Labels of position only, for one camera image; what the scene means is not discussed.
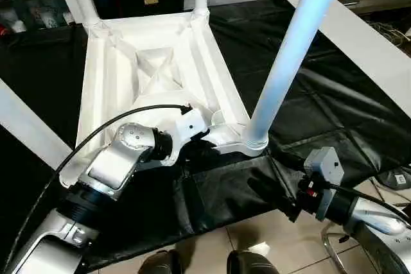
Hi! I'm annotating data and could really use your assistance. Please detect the white leg with black mark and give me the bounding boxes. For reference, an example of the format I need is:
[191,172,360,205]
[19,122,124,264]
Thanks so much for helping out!
[0,80,73,169]

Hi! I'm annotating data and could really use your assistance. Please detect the tangled beige cables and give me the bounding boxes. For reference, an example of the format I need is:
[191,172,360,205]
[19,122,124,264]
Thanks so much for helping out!
[369,21,411,47]

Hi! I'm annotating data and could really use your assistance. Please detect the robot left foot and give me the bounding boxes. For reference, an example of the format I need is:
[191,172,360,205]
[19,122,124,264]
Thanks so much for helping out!
[141,250,181,274]

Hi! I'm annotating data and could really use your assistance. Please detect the white plastic table top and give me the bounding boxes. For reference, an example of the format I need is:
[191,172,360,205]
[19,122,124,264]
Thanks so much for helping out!
[59,9,270,188]

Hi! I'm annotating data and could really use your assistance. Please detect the white flat board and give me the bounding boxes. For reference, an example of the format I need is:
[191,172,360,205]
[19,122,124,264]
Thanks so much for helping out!
[285,0,411,114]

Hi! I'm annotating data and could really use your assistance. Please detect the black work mat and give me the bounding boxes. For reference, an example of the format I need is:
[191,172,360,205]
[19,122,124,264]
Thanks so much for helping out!
[0,0,411,271]

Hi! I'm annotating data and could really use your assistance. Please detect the chrome chair frame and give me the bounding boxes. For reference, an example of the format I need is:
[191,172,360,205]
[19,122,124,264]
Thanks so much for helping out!
[320,222,351,274]

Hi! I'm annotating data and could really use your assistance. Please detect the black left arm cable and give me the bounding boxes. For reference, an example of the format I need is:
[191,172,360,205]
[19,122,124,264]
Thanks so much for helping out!
[4,103,193,268]

